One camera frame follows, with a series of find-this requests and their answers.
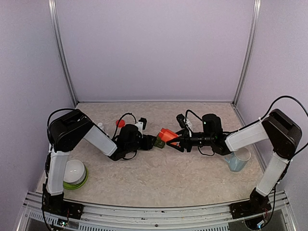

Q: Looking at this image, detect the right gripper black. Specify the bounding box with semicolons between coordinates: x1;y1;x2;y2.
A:
167;128;214;152

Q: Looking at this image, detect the orange pill bottle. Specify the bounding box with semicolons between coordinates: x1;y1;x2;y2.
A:
158;128;178;142

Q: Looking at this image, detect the orange bottle cap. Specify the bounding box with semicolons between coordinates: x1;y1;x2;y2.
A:
116;119;126;128

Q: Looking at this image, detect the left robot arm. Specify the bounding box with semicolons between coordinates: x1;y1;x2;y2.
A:
45;108;157;214

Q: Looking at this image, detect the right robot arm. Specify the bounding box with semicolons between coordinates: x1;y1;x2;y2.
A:
166;109;302;214

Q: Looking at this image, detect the light blue mug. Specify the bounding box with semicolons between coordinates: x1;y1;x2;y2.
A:
224;148;251;172

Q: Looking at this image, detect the white bowl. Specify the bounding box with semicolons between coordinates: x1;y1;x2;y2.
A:
64;159;86;185

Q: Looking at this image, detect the green plate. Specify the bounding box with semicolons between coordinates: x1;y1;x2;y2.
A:
63;167;89;190

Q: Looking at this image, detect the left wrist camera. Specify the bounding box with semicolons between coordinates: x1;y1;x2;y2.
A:
135;117;147;135

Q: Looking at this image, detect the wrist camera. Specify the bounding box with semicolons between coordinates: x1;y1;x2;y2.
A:
176;114;193;136
135;117;147;135

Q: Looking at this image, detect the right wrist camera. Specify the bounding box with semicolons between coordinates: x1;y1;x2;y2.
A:
176;114;193;136

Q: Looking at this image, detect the aluminium front rail frame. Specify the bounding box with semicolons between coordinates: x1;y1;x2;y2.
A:
16;191;296;231

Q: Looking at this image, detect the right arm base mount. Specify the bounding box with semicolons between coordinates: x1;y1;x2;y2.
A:
229;196;271;219

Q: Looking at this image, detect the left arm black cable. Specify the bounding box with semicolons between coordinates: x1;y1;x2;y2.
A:
46;108;77;145

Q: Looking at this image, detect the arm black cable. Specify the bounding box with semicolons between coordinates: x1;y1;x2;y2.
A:
261;95;308;151
46;108;77;145

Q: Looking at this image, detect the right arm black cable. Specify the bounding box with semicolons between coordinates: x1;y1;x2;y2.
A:
261;95;308;151

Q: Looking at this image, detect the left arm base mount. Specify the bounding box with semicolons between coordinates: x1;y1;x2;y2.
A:
42;193;84;220

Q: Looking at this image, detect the right aluminium corner post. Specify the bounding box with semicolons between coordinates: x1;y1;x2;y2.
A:
232;0;261;107

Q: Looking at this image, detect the aluminium corner post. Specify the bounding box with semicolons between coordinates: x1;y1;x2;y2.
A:
232;0;261;107
48;0;79;107

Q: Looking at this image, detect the left aluminium corner post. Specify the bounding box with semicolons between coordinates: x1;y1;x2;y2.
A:
48;0;79;107

